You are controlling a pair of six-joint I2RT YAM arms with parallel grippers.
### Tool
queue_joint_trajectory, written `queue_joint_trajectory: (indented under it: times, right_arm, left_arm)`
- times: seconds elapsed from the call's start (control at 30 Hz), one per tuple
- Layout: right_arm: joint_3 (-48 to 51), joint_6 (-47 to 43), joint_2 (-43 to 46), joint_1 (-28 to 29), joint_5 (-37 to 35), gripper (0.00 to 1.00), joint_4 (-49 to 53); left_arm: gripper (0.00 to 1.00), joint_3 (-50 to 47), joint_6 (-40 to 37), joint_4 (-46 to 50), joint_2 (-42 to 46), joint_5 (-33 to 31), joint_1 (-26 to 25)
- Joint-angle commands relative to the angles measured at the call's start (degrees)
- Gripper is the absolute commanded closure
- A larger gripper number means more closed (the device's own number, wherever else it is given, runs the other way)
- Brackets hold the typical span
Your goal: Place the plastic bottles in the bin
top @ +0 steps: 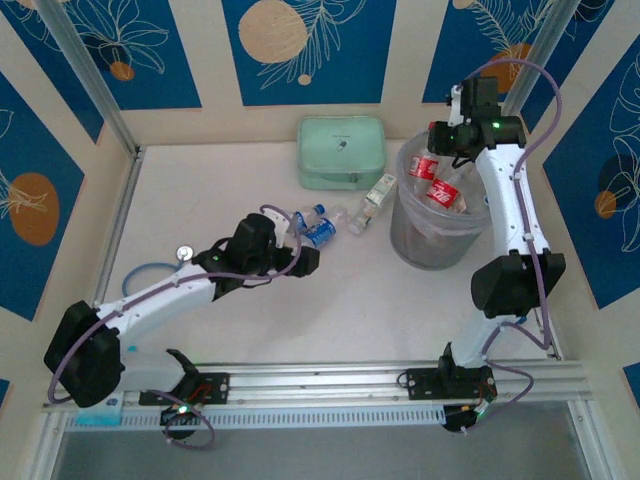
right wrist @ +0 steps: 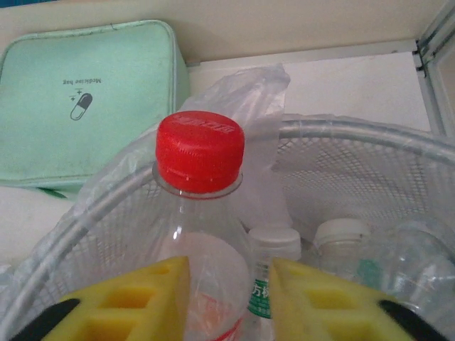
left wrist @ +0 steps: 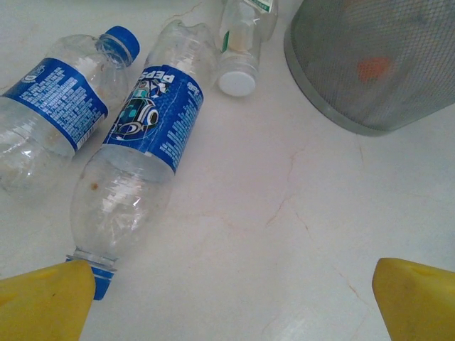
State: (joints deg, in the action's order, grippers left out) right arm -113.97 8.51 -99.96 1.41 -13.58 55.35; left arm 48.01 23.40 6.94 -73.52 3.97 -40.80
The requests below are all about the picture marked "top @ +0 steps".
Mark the clear cola bottle red label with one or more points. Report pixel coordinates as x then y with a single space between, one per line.
424 167
442 192

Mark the clear bottle blue label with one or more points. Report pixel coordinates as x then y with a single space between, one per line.
322 232

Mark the crushed clear plastic bottle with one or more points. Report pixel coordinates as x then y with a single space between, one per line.
339 214

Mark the clear bottle green white label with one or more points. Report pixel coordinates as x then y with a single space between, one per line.
377 195

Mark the clear plastic bin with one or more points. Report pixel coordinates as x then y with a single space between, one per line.
425 250

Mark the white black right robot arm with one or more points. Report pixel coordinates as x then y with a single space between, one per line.
505 200

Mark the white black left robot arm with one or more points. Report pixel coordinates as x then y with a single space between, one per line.
150 302

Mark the mint green zip pouch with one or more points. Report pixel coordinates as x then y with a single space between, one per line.
340 150

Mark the black controller board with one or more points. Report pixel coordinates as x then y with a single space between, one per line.
457 420
172 417

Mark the light blue tissue pack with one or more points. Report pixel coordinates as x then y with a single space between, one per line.
102 415

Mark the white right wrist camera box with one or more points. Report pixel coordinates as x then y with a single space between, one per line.
457 107

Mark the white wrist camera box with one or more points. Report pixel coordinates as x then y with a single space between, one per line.
276 219
457 107

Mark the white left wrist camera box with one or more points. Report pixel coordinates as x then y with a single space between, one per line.
276 219

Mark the aluminium frame post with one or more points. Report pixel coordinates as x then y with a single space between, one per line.
90 75
545 45

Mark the aluminium mounting rail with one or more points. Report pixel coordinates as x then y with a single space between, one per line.
320 380

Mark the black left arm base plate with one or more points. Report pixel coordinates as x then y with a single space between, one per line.
215 387

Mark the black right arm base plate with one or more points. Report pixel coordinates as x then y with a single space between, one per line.
420 382

